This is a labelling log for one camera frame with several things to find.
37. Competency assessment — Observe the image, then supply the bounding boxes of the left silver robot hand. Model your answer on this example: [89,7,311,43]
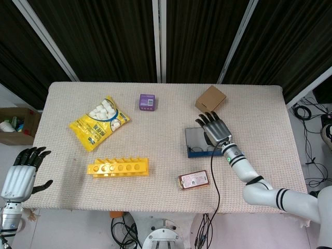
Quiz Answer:
[1,146,54,202]

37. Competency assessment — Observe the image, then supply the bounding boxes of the small purple box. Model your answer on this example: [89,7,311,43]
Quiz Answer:
[138,93,158,112]

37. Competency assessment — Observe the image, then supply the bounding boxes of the tangled black cables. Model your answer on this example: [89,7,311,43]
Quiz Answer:
[292,97,332,187]

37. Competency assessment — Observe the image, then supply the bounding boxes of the white black shoe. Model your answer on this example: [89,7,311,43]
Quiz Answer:
[321,123,332,150]

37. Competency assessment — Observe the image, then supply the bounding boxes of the cardboard box with items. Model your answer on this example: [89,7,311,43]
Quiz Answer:
[0,107,42,146]

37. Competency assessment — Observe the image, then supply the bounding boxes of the blue glasses case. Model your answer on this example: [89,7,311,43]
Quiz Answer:
[184,126,224,159]

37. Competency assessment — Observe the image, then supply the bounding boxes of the white partition post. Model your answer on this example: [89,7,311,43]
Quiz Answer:
[151,0,167,84]
[11,0,80,82]
[285,66,332,109]
[216,0,260,84]

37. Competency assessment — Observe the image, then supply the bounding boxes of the brown cardboard box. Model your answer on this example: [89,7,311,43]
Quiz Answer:
[195,85,227,115]

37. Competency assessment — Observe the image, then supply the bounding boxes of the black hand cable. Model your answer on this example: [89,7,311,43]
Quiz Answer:
[194,145,222,249]

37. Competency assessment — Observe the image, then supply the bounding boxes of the black floor cable bundle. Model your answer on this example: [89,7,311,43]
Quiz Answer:
[110,216,142,249]

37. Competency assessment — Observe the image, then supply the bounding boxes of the yellow test tube rack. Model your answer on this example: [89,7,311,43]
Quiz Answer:
[87,157,150,178]

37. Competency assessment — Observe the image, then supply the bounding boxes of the yellow marshmallow bag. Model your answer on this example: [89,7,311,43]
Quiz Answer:
[68,95,130,153]

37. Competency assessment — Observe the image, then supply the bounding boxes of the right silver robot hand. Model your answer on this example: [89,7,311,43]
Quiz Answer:
[195,111,233,147]

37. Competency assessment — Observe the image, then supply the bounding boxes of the beige woven table cloth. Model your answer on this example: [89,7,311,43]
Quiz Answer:
[23,81,309,214]

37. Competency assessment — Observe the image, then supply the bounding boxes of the pink-red packet box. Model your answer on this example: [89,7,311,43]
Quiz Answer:
[177,170,210,191]

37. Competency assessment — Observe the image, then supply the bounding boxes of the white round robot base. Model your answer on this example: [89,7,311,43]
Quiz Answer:
[142,219,186,249]

